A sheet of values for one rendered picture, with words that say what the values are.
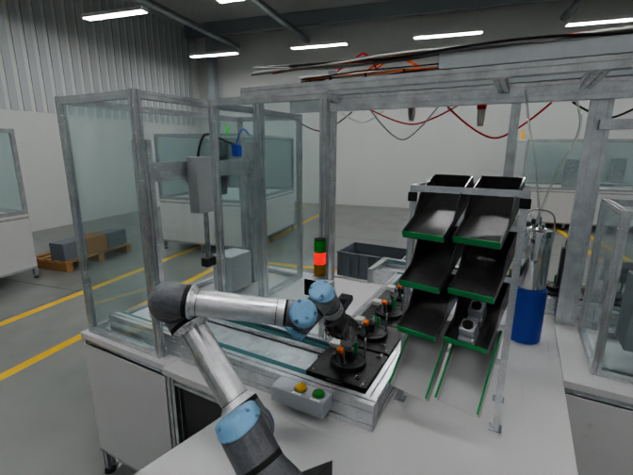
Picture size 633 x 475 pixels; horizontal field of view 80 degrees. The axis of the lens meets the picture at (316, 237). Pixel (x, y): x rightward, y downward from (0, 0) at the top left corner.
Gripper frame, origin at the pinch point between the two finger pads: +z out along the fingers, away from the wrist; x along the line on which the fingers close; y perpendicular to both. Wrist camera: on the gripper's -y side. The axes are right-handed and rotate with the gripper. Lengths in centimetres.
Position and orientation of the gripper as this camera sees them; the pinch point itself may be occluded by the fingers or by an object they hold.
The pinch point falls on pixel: (349, 330)
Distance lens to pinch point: 147.2
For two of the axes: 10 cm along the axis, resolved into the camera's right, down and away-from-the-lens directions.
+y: -3.6, 7.9, -5.0
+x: 8.8, 1.1, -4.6
